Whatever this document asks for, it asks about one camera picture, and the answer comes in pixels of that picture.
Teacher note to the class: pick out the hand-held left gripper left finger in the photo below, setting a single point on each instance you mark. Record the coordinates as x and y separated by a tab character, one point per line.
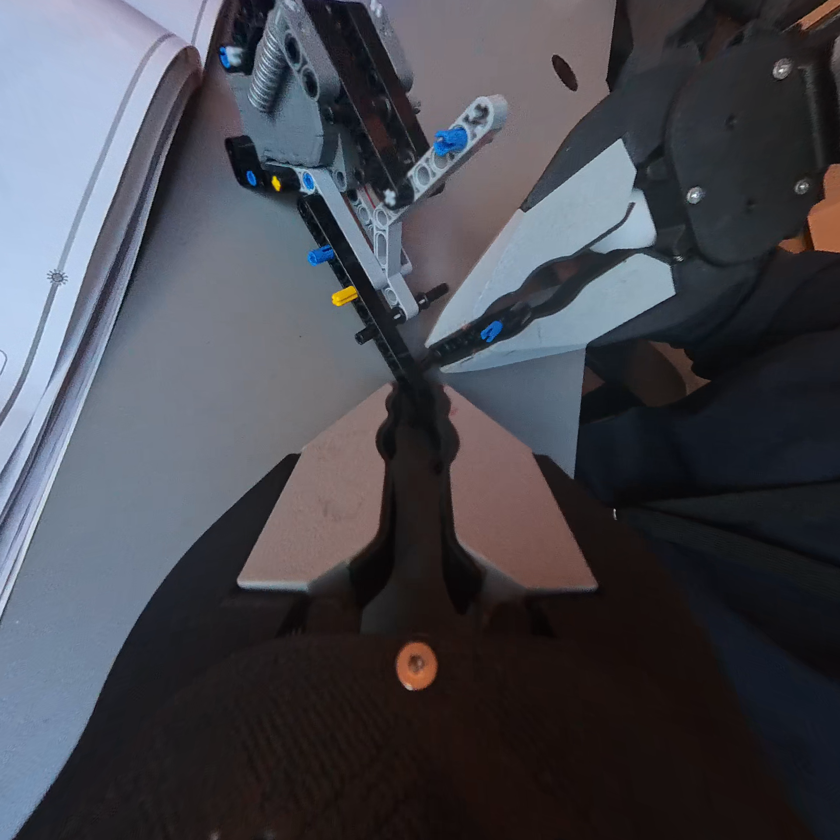
315	518

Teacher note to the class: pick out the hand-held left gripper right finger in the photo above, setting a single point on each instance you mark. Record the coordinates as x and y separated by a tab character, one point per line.
512	518

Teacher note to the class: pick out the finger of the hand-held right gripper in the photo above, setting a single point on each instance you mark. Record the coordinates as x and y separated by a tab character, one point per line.
564	203
590	315

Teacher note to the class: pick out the black beam with blue pin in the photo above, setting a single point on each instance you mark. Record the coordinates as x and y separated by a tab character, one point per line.
489	331

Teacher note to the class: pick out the partly built lego chassis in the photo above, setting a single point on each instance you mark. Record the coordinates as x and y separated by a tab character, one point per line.
295	124

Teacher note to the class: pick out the open lego instruction booklet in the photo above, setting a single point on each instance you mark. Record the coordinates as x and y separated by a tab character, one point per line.
65	197

